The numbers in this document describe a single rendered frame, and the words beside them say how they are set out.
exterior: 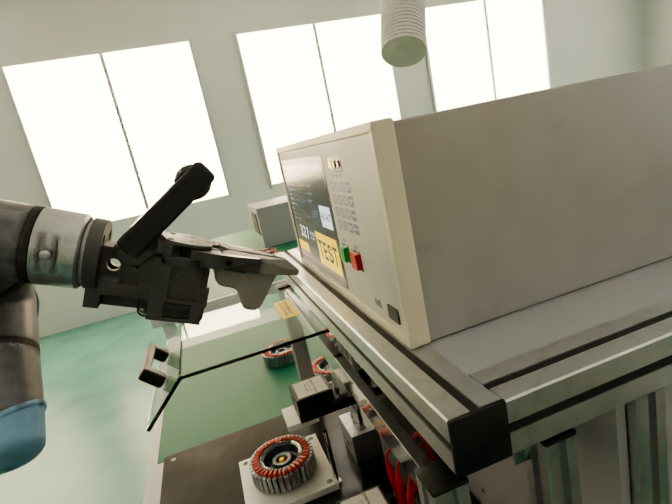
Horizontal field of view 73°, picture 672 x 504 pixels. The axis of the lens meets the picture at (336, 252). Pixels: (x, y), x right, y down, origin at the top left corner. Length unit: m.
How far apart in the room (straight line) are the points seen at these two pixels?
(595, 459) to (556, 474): 0.07
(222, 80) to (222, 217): 1.46
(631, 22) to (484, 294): 7.74
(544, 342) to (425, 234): 0.13
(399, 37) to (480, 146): 1.31
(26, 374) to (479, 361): 0.42
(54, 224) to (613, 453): 0.53
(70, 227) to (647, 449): 0.53
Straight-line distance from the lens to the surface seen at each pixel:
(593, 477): 0.51
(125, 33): 5.39
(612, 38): 7.84
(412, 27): 1.75
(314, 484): 0.84
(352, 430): 0.85
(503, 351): 0.41
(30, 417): 0.52
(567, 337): 0.43
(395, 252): 0.39
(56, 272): 0.49
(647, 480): 0.49
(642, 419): 0.45
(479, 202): 0.43
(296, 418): 0.81
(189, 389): 1.35
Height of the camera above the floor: 1.31
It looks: 13 degrees down
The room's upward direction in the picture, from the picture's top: 12 degrees counter-clockwise
